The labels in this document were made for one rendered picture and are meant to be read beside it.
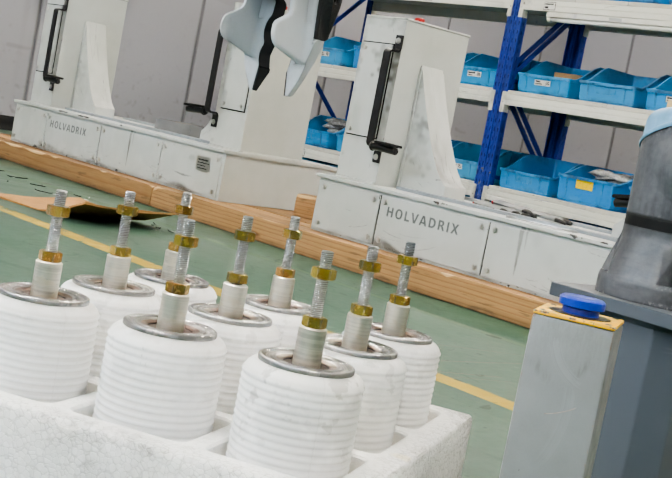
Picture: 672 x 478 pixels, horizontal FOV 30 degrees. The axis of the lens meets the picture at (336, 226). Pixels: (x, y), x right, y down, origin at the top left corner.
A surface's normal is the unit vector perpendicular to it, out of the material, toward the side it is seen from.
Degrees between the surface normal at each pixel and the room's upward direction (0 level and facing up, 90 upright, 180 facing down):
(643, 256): 72
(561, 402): 90
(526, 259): 90
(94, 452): 90
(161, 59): 90
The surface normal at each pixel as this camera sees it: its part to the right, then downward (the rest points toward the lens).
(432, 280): -0.74, -0.08
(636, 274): -0.57, -0.36
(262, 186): 0.65, 0.18
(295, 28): 0.80, 0.11
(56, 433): -0.33, 0.02
